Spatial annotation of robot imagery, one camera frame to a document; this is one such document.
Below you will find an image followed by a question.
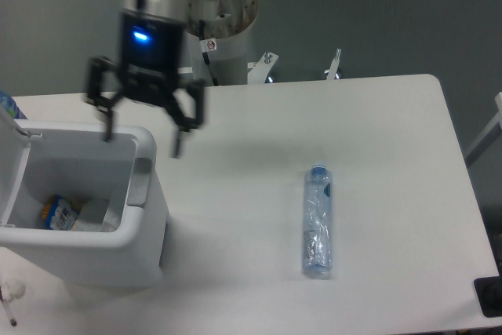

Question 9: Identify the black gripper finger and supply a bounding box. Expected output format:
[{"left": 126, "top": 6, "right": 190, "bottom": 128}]
[
  {"left": 85, "top": 56, "right": 124, "bottom": 142},
  {"left": 165, "top": 79, "right": 206, "bottom": 158}
]

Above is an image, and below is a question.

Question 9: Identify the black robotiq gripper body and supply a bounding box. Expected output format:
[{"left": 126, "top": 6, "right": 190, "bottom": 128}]
[{"left": 116, "top": 10, "right": 185, "bottom": 110}]

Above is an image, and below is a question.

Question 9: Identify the clear blue plastic bottle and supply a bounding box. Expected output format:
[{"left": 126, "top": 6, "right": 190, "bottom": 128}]
[{"left": 301, "top": 162, "right": 333, "bottom": 277}]

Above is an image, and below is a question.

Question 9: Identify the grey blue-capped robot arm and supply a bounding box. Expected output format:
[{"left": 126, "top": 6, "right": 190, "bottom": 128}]
[{"left": 85, "top": 0, "right": 244, "bottom": 157}]

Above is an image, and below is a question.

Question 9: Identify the white plastic trash can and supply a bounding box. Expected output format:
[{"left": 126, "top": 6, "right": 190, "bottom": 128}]
[{"left": 1, "top": 112, "right": 169, "bottom": 287}]

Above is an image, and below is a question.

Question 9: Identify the blue patterned object left edge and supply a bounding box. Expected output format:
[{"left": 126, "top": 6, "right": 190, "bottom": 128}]
[{"left": 0, "top": 90, "right": 27, "bottom": 119}]

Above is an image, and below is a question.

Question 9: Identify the blue yellow snack wrapper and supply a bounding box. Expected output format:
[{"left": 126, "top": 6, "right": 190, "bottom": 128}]
[{"left": 41, "top": 195, "right": 82, "bottom": 231}]

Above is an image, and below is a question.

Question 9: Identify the white crumpled paper ball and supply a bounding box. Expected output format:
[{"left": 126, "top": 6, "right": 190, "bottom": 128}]
[{"left": 2, "top": 279, "right": 26, "bottom": 302}]

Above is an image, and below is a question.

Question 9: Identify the white pen black tip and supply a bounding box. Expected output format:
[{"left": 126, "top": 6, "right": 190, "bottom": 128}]
[{"left": 0, "top": 289, "right": 17, "bottom": 327}]

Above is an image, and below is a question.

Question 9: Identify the black device at table corner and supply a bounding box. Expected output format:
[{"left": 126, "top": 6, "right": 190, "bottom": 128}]
[{"left": 474, "top": 276, "right": 501, "bottom": 318}]

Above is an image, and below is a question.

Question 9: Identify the black cable on pedestal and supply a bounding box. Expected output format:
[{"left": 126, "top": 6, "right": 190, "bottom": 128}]
[{"left": 198, "top": 20, "right": 220, "bottom": 87}]

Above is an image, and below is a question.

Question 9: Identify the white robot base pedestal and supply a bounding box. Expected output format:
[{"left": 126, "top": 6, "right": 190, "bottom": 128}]
[{"left": 135, "top": 0, "right": 343, "bottom": 92}]

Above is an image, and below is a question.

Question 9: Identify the white frame right edge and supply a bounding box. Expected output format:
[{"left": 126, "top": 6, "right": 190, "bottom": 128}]
[{"left": 464, "top": 93, "right": 501, "bottom": 168}]

